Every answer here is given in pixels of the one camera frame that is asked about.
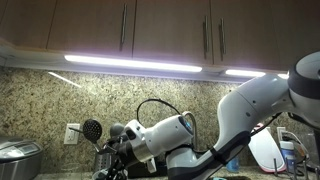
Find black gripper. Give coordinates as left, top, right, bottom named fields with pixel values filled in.
left=105, top=141, right=137, bottom=180

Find black sink caddy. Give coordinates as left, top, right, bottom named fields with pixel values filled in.
left=127, top=161, right=168, bottom=179

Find perforated metal utensil holder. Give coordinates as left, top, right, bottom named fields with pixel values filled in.
left=93, top=151, right=114, bottom=174

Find grey ladle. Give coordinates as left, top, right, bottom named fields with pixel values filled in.
left=109, top=122, right=126, bottom=138

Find black slotted skimmer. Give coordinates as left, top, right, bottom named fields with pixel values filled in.
left=68, top=118, right=104, bottom=154

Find silver rice cooker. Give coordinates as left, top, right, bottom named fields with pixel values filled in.
left=0, top=135, right=44, bottom=180

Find white LED light strip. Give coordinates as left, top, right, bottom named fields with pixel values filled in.
left=224, top=68, right=290, bottom=80
left=63, top=54, right=203, bottom=74

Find blue soap pump bottle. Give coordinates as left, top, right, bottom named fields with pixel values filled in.
left=225, top=155, right=240, bottom=174

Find white pink cutting board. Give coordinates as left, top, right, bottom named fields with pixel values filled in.
left=248, top=123, right=287, bottom=174

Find metal dish rack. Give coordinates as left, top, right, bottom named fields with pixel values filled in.
left=271, top=156, right=320, bottom=180

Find white outlet with plug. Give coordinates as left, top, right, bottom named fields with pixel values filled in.
left=275, top=126, right=288, bottom=143

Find white bottle blue label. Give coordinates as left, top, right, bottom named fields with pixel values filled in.
left=278, top=140, right=296, bottom=168

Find white wall outlet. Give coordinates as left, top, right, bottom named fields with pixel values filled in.
left=63, top=123, right=81, bottom=146

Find metal cabinet bar handle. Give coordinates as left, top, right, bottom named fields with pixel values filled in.
left=202, top=14, right=211, bottom=61
left=119, top=2, right=129, bottom=53
left=218, top=16, right=227, bottom=62

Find wooden wall cabinets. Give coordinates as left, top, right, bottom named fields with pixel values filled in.
left=0, top=0, right=320, bottom=71

